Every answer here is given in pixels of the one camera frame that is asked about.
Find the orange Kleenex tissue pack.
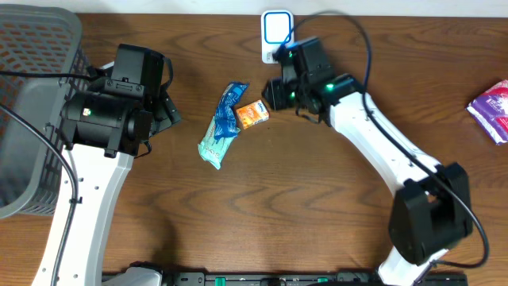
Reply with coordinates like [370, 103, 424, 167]
[236, 100, 270, 129]

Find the blue snack wrapper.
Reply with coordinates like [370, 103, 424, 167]
[214, 82, 249, 140]

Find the mint green wipes pack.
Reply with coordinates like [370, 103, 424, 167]
[198, 118, 235, 170]

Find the purple Carefree pad pack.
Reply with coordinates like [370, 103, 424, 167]
[466, 79, 507, 145]

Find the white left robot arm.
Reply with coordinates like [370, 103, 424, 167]
[33, 44, 181, 285]

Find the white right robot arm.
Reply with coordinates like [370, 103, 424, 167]
[263, 37, 472, 285]

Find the white barcode scanner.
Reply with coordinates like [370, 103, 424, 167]
[260, 10, 294, 64]

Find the grey plastic mesh basket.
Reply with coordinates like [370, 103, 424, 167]
[1, 4, 89, 218]

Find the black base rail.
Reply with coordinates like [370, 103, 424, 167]
[101, 271, 470, 286]

